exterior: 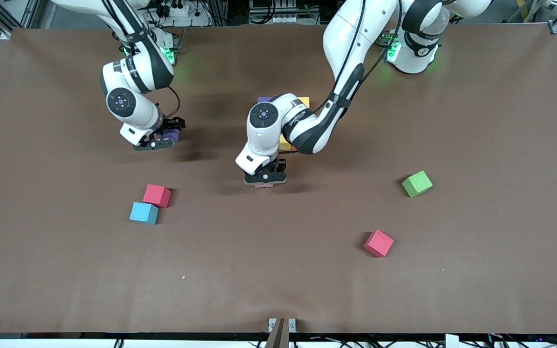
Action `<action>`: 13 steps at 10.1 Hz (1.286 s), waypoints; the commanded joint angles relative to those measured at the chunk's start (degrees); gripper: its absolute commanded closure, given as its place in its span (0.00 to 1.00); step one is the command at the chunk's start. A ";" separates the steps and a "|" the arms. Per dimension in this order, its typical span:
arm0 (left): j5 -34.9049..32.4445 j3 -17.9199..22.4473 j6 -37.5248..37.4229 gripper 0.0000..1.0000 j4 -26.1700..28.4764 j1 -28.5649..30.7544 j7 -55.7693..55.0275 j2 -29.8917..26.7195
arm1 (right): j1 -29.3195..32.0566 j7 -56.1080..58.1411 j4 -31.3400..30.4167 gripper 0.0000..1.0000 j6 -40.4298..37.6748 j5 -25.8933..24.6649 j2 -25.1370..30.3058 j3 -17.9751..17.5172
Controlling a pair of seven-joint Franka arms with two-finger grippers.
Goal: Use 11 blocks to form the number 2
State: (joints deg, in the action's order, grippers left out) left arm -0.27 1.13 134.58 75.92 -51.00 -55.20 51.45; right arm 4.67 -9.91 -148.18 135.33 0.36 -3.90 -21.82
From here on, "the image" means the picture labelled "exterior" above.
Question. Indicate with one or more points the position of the pink foam cube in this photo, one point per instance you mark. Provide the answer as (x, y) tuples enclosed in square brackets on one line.
[(263, 185)]

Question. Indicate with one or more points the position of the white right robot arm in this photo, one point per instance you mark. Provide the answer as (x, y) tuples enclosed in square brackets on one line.
[(121, 101)]

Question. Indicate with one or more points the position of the green foam cube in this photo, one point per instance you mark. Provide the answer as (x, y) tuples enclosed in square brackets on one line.
[(417, 183)]

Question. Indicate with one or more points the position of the brown table cover sheet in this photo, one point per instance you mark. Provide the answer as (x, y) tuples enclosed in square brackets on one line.
[(259, 241)]

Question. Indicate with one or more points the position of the yellow foam cube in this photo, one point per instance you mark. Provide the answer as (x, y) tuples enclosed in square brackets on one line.
[(304, 101), (284, 144)]

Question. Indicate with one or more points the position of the white table edge rail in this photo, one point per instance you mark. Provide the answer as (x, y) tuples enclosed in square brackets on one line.
[(41, 344)]

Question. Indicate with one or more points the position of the blue foam cube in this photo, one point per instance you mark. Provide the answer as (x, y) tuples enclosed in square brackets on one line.
[(143, 211)]

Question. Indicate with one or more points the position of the white equipment box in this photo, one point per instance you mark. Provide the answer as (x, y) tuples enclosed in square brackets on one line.
[(283, 19)]

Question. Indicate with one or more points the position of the metal bracket with post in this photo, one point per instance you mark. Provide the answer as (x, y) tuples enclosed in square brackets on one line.
[(278, 333)]

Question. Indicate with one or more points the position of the white power strip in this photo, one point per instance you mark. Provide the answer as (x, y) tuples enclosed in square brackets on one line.
[(191, 21)]

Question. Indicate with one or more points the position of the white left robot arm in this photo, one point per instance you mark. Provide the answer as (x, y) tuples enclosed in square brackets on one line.
[(307, 128)]

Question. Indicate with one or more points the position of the red foam cube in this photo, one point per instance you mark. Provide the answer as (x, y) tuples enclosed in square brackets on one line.
[(156, 195), (378, 242)]

